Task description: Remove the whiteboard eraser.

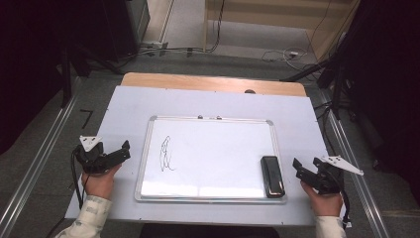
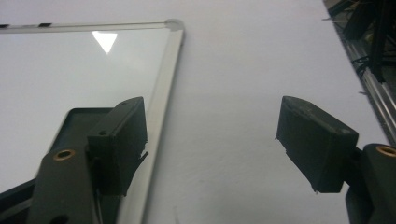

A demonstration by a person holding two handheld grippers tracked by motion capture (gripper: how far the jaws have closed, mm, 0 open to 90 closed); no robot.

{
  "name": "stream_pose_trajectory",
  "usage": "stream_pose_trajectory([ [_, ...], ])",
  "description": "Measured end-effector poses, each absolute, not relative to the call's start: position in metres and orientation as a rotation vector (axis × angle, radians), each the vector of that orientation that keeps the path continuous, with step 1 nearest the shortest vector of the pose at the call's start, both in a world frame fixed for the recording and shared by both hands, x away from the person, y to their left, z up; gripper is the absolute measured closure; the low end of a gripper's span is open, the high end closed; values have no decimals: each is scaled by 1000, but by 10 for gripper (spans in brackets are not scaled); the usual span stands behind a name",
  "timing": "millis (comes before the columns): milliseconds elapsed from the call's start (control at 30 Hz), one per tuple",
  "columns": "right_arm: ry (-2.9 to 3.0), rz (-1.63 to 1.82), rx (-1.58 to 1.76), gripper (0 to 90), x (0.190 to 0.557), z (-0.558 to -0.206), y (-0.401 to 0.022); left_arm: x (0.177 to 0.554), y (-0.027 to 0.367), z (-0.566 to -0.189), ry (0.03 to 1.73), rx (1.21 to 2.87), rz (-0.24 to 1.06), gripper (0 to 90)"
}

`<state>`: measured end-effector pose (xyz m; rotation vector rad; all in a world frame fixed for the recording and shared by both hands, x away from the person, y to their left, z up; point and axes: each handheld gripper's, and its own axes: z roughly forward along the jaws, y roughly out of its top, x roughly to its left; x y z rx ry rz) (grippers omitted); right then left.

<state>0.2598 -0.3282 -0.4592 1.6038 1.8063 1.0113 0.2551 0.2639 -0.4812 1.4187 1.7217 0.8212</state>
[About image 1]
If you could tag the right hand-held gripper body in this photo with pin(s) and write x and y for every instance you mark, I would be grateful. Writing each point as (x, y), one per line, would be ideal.
(332, 175)

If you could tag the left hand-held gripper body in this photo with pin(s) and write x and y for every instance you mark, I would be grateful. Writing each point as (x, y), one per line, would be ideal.
(90, 155)

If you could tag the black whiteboard eraser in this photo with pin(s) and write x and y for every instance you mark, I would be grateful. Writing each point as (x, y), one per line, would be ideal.
(272, 177)

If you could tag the person's right hand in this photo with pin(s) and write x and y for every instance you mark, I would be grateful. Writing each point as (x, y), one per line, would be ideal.
(325, 203)

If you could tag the person's left hand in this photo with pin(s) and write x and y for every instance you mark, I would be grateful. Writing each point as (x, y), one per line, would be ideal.
(100, 185)

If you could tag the large white sheet board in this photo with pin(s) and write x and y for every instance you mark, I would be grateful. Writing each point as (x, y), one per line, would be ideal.
(132, 105)

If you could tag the metal-framed whiteboard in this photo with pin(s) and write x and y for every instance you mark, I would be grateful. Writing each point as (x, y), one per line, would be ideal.
(211, 155)

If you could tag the black stand leg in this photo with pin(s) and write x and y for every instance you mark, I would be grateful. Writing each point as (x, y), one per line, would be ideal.
(307, 72)

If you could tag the wooden table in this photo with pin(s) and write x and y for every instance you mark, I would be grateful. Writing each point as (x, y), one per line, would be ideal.
(198, 81)

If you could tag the black cabinet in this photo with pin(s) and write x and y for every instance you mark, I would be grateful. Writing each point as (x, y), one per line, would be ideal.
(125, 26)

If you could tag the light wooden furniture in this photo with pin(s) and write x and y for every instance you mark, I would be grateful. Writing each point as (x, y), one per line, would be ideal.
(264, 20)

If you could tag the aluminium floor rail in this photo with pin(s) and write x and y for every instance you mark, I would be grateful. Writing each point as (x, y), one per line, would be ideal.
(360, 191)
(39, 152)

